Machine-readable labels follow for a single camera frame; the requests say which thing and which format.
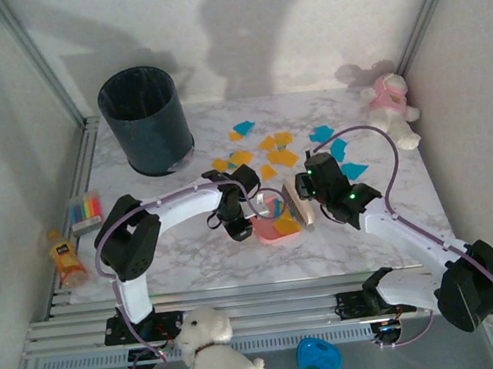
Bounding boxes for blue heart-shaped container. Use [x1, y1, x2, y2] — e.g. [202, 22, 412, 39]
[294, 333, 345, 369]

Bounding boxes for pink dustpan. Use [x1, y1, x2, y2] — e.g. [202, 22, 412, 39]
[247, 191, 304, 249]

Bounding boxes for white plush in pink outfit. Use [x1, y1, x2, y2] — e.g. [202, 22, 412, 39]
[358, 69, 425, 156]

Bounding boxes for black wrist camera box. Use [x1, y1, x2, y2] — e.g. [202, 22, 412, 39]
[304, 151, 345, 188]
[225, 216, 254, 244]

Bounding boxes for dark grey round trash bin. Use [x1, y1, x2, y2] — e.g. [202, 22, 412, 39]
[94, 61, 198, 183]

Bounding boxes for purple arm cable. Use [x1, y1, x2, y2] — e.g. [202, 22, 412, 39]
[87, 170, 297, 369]
[309, 111, 493, 355]

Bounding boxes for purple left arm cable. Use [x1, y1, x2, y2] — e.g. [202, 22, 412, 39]
[87, 170, 297, 369]

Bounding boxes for white plush dog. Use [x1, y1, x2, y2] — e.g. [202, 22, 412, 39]
[172, 300, 266, 369]

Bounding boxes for grey slotted cable duct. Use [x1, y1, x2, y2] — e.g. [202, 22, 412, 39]
[35, 323, 374, 369]

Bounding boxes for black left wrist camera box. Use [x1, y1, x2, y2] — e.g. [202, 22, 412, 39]
[225, 216, 254, 244]

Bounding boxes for white left camera bracket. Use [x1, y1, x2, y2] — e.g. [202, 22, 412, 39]
[254, 191, 278, 220]

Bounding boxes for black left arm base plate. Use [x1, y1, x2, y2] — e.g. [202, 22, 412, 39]
[103, 309, 187, 346]

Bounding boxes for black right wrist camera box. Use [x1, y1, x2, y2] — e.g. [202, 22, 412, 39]
[304, 151, 345, 188]

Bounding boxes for aluminium front frame rails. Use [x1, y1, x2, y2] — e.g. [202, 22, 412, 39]
[16, 258, 493, 363]

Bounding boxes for clear box of coloured markers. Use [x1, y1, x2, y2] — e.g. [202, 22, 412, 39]
[67, 189, 105, 237]

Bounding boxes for orange juice bottle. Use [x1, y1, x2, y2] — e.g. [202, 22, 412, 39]
[44, 226, 90, 290]

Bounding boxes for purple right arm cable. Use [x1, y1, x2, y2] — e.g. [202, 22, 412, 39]
[309, 111, 493, 355]

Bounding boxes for wooden hand brush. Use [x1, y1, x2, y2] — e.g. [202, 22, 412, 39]
[279, 174, 318, 236]

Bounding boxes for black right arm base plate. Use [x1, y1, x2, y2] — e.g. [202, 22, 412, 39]
[334, 283, 419, 322]

